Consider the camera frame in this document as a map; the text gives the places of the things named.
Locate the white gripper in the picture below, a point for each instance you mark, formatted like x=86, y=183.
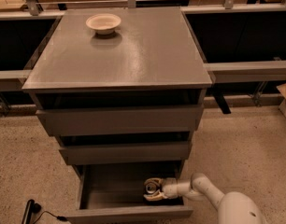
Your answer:
x=169, y=188

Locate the metal shelf frame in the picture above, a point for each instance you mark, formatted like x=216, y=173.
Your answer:
x=152, y=60

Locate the white paper bowl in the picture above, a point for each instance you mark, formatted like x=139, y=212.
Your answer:
x=103, y=24

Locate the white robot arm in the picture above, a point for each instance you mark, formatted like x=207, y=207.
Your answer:
x=232, y=207

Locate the black device on floor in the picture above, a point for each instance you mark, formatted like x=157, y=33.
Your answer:
x=31, y=208

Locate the grey drawer cabinet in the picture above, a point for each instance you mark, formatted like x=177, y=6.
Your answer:
x=123, y=108

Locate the blue pepsi can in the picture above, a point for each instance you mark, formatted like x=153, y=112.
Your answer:
x=151, y=188

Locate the grey open bottom drawer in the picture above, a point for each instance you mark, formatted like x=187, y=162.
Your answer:
x=113, y=193

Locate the grey top drawer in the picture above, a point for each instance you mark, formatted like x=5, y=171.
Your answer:
x=98, y=121

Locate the grey middle drawer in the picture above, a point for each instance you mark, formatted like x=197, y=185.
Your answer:
x=125, y=153

